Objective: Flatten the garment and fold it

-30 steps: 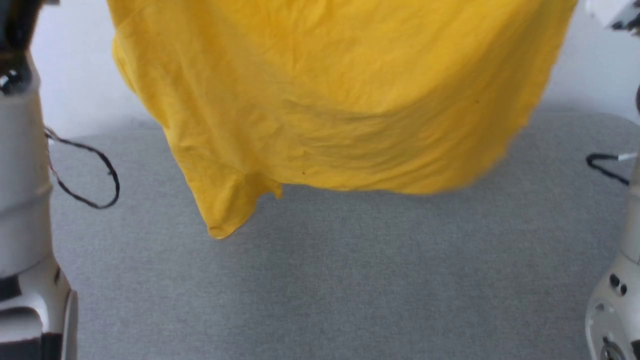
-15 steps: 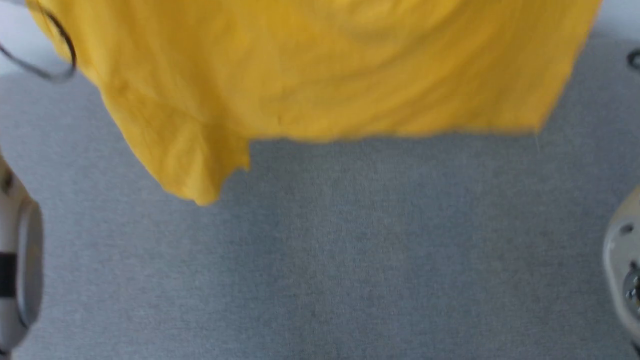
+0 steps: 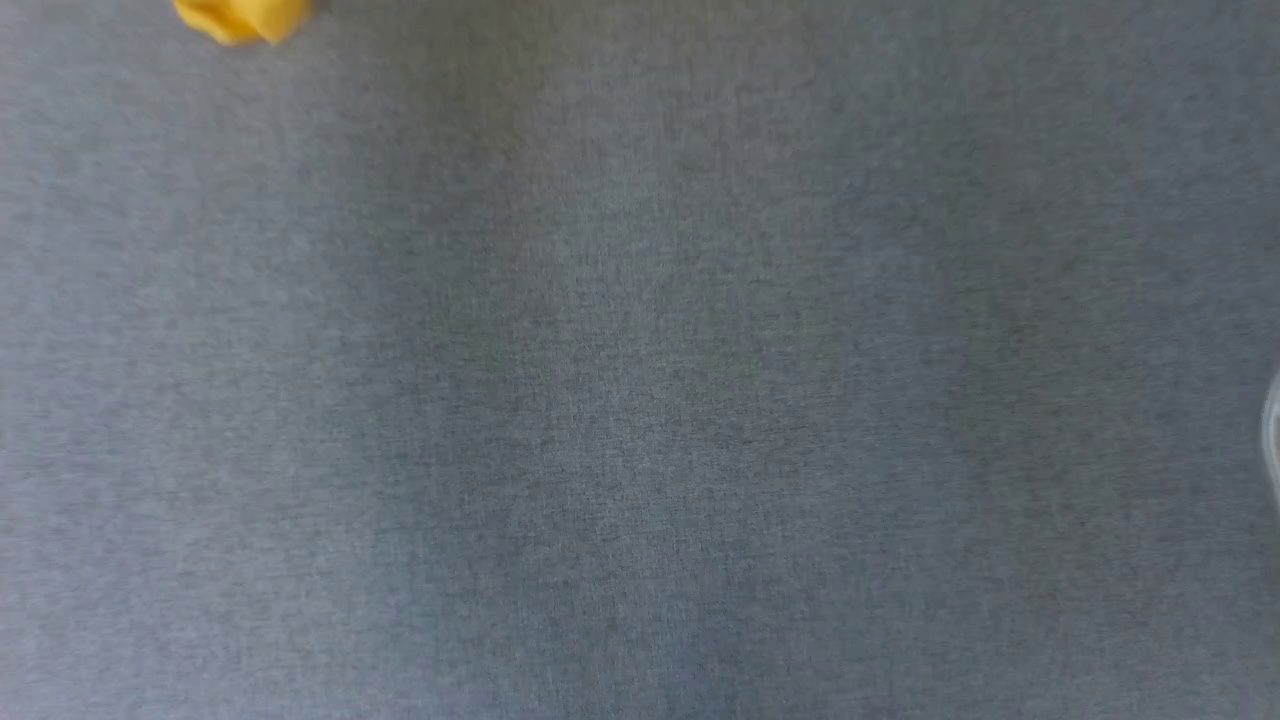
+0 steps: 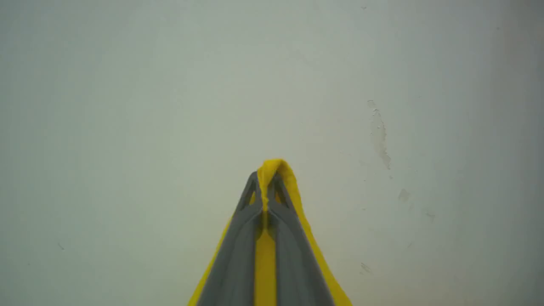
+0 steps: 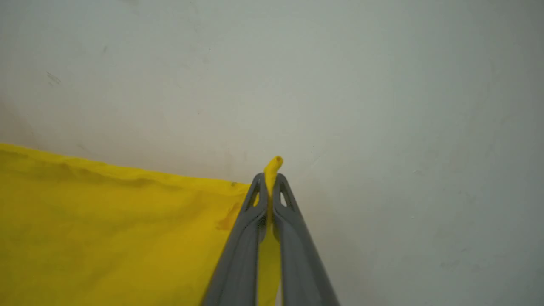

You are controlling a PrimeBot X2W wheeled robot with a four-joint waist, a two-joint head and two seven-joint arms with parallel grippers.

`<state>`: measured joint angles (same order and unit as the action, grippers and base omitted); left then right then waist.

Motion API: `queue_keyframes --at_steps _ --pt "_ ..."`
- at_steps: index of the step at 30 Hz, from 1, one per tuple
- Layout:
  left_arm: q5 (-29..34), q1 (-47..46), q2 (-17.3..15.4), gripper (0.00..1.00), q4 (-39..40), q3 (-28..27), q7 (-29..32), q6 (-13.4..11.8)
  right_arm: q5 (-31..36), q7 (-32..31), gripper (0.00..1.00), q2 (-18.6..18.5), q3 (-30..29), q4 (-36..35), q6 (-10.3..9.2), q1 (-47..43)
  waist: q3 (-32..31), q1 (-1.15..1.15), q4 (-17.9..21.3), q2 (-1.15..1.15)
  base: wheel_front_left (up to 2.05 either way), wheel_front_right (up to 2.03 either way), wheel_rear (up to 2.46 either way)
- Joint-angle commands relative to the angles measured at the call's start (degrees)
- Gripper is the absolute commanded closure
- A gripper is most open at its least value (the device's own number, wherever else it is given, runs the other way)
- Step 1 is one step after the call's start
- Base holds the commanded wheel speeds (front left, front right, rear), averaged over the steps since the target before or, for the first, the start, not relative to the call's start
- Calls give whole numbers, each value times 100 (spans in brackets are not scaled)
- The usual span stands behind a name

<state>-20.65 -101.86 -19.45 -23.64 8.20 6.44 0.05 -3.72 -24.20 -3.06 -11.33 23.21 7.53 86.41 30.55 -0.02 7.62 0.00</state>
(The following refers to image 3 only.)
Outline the yellow cloth garment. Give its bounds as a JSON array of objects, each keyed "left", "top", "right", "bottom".
[{"left": 172, "top": 0, "right": 317, "bottom": 47}]

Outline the grey fabric sofa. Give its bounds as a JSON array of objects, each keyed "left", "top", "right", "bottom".
[{"left": 0, "top": 0, "right": 1280, "bottom": 720}]

